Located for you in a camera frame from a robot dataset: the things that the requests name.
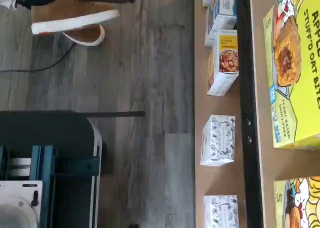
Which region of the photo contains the black metal shelf rack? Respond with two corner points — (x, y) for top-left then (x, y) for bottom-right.
(234, 0), (265, 228)

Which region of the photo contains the white patterned cartons group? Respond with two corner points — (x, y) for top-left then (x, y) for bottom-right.
(194, 0), (245, 228)

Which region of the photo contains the wooden shelf board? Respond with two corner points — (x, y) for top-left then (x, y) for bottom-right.
(249, 0), (320, 228)

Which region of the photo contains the yellow label oatmeal box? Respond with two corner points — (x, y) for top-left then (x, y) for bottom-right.
(206, 29), (240, 96)

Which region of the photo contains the orange Bobo's oat bites box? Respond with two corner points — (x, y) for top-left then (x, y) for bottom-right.
(273, 175), (320, 228)

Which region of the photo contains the dark cart with white rim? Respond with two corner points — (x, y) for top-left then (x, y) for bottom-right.
(0, 110), (104, 228)

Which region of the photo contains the white floral print box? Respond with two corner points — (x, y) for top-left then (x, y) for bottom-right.
(199, 114), (236, 166)
(203, 194), (240, 228)

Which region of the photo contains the green Bobo's apple pie box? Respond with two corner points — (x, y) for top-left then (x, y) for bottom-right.
(262, 0), (320, 148)

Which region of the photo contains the black floor cable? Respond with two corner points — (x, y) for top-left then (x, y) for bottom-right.
(0, 36), (76, 75)

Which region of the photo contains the teal metal frame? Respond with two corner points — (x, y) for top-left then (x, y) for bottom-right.
(0, 144), (101, 228)

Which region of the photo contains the brown suede shoe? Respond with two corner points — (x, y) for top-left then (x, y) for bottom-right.
(62, 24), (106, 47)
(31, 0), (121, 35)

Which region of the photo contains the blue label oatmeal box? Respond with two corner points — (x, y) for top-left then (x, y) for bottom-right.
(204, 7), (238, 48)
(201, 0), (237, 16)

